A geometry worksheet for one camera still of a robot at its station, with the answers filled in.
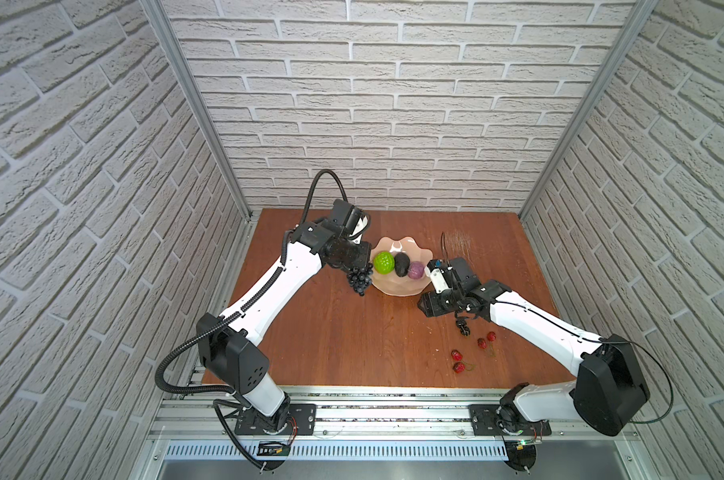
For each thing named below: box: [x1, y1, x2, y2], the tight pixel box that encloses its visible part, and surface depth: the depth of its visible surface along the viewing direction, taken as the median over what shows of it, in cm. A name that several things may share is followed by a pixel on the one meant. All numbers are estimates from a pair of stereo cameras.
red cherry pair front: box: [450, 349, 476, 374], surface depth 85 cm
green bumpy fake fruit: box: [373, 250, 395, 275], surface depth 99 cm
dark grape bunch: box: [347, 262, 374, 296], surface depth 81 cm
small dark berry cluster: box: [456, 318, 471, 336], surface depth 91 cm
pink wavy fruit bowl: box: [370, 236, 433, 297], surface depth 102 cm
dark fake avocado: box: [394, 252, 411, 277], surface depth 102 cm
